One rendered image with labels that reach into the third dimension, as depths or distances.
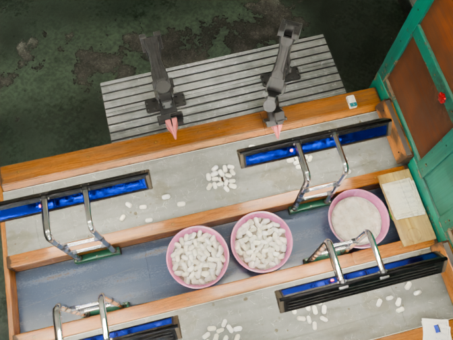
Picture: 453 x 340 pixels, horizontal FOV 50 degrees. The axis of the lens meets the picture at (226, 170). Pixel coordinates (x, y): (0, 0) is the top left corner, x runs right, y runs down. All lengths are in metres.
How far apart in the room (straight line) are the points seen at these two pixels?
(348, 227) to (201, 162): 0.72
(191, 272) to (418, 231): 0.99
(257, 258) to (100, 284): 0.69
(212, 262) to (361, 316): 0.66
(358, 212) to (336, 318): 0.48
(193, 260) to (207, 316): 0.24
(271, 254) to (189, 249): 0.35
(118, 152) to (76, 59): 1.37
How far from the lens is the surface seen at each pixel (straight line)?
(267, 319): 2.09
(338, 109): 2.39
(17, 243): 2.30
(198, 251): 2.12
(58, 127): 3.30
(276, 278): 2.09
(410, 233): 2.25
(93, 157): 2.30
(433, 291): 2.27
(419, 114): 2.20
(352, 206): 2.25
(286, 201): 2.17
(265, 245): 2.14
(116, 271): 2.22
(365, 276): 1.80
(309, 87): 2.55
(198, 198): 2.18
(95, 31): 3.63
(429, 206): 2.28
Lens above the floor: 2.82
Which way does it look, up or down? 69 degrees down
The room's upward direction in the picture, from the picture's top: 1 degrees clockwise
